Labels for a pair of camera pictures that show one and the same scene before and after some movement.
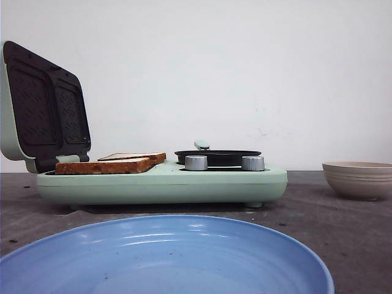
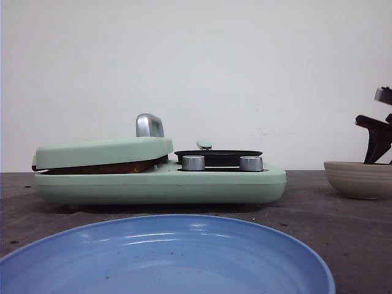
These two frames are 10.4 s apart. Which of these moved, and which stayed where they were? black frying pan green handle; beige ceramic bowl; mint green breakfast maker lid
Moved: mint green breakfast maker lid
Stayed: black frying pan green handle; beige ceramic bowl
